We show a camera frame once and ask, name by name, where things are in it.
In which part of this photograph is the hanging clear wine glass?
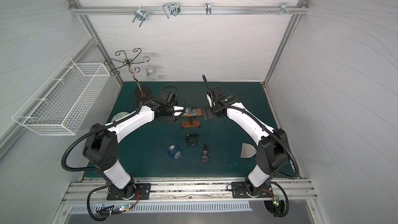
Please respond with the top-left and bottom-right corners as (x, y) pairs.
(142, 56), (158, 82)

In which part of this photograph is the white slotted cable duct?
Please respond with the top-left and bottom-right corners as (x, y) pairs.
(69, 201), (252, 214)

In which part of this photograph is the slim black analog watch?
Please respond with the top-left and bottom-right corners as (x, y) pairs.
(191, 108), (199, 117)
(201, 145), (209, 163)

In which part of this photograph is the blue translucent watch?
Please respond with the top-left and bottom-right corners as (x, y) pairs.
(167, 145), (181, 160)

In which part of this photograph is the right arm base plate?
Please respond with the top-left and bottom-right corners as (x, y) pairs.
(227, 181), (273, 199)

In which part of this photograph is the wooden T-shaped watch stand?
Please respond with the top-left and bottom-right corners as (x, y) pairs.
(181, 108), (203, 129)

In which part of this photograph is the aluminium crossbar rail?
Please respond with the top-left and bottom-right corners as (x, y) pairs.
(69, 0), (309, 16)

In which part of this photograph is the right black corrugated cable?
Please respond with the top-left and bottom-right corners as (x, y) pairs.
(201, 74), (300, 218)

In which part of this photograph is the green table mat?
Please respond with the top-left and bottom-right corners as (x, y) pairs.
(101, 81), (277, 179)

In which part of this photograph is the chunky black digital watch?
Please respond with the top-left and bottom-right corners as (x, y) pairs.
(186, 133), (199, 146)

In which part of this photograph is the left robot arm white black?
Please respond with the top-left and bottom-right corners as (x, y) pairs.
(83, 88), (186, 199)

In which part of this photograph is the metal clamp bracket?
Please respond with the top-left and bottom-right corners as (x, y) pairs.
(269, 3), (297, 15)
(162, 2), (181, 19)
(205, 3), (211, 16)
(132, 7), (147, 28)

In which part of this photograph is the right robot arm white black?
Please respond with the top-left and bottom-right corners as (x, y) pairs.
(206, 86), (290, 197)

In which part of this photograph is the green patterned ceramic bowl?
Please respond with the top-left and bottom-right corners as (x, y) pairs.
(111, 112), (130, 122)

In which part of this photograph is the black wire glass holder stand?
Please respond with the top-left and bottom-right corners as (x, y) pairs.
(104, 48), (154, 106)

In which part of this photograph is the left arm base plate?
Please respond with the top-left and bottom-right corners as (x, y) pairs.
(107, 183), (151, 201)

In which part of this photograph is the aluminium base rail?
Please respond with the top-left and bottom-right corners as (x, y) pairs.
(61, 177), (318, 205)

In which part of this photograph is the metal scraper with wooden handle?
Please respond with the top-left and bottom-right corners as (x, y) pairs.
(240, 143), (257, 159)

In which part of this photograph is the white wire basket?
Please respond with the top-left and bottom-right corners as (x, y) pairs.
(11, 58), (110, 136)

